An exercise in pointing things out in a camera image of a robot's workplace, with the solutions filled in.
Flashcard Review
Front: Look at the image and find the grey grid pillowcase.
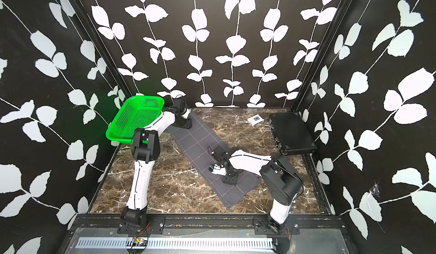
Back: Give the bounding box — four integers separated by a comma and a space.
166, 110, 262, 209

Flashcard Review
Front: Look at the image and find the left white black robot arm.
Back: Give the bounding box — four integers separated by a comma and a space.
113, 95, 192, 229

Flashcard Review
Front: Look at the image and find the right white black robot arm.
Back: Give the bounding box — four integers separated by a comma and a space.
209, 147, 304, 234

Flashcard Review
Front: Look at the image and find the green plastic basket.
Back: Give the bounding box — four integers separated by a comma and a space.
106, 95, 165, 144

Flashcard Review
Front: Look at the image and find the small white tag card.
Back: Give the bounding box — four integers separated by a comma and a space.
248, 114, 264, 126

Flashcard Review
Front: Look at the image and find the black flat case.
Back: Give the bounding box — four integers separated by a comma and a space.
269, 112, 317, 155

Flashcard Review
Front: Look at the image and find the white perforated strip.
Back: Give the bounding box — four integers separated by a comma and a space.
73, 237, 275, 251

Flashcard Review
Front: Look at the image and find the small circuit board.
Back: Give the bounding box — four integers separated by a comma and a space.
128, 238, 148, 249

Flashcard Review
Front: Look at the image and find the black front mounting rail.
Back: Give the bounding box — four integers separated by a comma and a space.
70, 214, 347, 237

